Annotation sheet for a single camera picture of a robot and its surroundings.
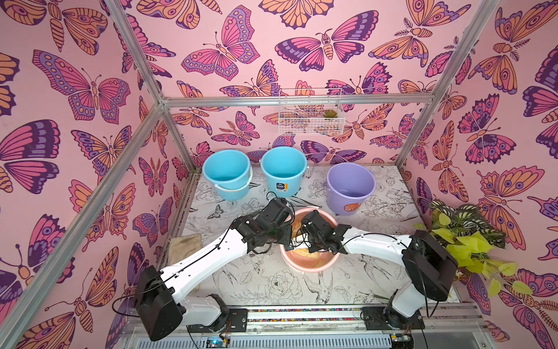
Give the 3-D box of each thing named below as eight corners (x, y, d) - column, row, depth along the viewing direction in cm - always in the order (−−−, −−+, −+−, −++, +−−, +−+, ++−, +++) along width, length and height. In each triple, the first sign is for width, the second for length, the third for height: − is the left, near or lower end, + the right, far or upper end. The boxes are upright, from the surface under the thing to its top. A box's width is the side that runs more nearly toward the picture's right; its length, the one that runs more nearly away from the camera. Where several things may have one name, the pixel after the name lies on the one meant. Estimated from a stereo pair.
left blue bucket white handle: (209, 207, 106) (197, 183, 92) (217, 174, 120) (208, 149, 106) (251, 207, 106) (246, 183, 92) (255, 174, 120) (251, 149, 106)
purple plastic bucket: (325, 221, 101) (331, 198, 87) (320, 187, 114) (325, 162, 100) (368, 220, 101) (381, 197, 87) (358, 187, 114) (369, 162, 100)
